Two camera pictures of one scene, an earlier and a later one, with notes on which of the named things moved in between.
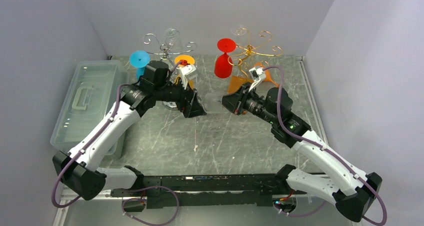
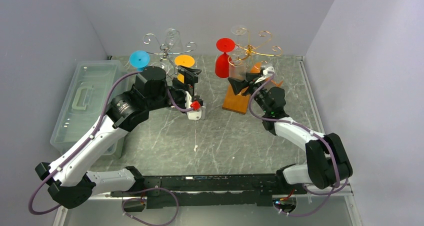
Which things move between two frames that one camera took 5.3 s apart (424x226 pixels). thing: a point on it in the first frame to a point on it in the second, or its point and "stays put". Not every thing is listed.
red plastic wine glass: x=222 y=69 stays put
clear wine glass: x=213 y=103 to x=237 y=65
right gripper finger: x=233 y=102 to x=238 y=86
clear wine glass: x=173 y=43 stays put
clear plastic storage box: x=90 y=97 stays put
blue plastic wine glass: x=139 y=59 stays put
